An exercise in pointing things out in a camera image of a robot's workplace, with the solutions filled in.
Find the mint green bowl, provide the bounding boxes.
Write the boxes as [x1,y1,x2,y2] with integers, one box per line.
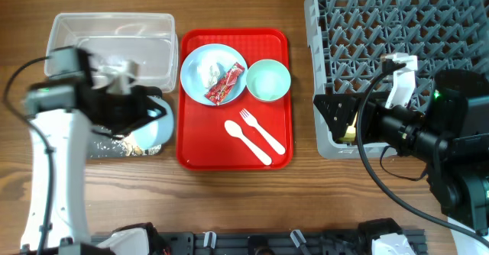
[246,59,291,102]

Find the black tray bin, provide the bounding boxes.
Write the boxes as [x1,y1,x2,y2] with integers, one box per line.
[86,86,164,160]

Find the red strawberry snack wrapper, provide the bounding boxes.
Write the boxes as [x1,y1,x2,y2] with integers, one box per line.
[205,62,245,105]

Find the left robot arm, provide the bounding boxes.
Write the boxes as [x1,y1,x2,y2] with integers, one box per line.
[20,47,169,254]

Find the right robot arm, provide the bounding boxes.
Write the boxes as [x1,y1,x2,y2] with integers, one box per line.
[313,69,488,254]

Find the light blue bowl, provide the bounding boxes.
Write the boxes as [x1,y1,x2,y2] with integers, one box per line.
[129,97,175,150]

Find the clear plastic bin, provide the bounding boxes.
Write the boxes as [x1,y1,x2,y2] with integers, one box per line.
[47,12,179,93]

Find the yellow plastic cup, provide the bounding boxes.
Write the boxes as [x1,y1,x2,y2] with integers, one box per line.
[339,115,357,144]

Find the light blue plate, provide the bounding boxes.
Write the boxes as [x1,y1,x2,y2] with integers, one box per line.
[180,44,248,106]

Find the grey dishwasher rack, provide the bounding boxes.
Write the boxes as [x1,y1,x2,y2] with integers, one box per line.
[304,0,488,159]

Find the rice food leftovers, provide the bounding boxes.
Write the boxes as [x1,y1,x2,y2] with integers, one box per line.
[86,139,162,159]

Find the red plastic tray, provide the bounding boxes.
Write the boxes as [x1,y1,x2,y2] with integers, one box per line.
[176,28,293,171]

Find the white crumpled napkin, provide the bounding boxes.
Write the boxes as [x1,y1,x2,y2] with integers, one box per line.
[197,56,220,89]

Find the white plastic spoon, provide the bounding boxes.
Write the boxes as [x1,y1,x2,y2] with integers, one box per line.
[225,120,272,166]

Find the white plastic fork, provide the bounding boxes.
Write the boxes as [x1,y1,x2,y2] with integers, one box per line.
[239,108,286,155]

